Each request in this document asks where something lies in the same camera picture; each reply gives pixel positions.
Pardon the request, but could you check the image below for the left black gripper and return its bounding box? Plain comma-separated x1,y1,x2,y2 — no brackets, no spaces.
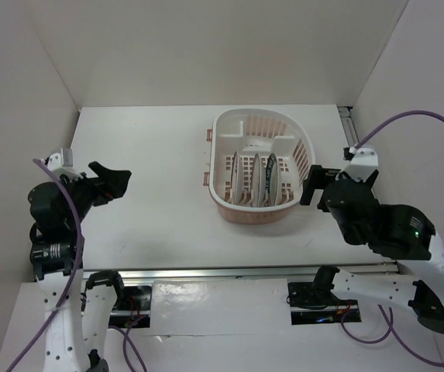
55,160,130,226

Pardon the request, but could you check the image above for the dark green rim plate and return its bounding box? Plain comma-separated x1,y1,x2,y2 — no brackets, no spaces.
265,153,279,206

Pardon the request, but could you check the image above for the red characters plate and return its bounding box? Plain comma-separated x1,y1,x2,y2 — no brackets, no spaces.
251,153,265,208

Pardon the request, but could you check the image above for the orange sunburst plate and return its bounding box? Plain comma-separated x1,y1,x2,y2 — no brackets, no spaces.
230,151,243,205

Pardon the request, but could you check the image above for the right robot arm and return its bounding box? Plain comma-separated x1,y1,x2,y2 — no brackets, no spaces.
300,165,444,334

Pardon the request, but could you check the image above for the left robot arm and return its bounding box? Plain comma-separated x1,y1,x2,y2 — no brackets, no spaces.
28,159,132,371

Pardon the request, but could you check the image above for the pink white dish rack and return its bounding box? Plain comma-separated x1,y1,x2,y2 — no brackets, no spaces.
204,108,315,225

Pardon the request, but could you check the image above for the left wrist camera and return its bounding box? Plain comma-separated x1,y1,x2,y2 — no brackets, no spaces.
43,147,74,173

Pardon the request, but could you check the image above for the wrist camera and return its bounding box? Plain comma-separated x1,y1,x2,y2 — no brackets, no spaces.
43,147,74,173
342,146,378,182

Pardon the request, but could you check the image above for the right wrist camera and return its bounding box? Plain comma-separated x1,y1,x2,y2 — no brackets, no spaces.
342,146,378,182

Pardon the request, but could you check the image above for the right side aluminium rail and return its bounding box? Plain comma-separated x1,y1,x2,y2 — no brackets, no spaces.
337,106,360,146

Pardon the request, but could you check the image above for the aluminium rail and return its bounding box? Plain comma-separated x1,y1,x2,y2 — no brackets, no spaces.
337,106,360,146
81,262,404,284

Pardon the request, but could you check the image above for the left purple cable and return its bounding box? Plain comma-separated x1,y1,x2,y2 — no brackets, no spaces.
2,157,147,372

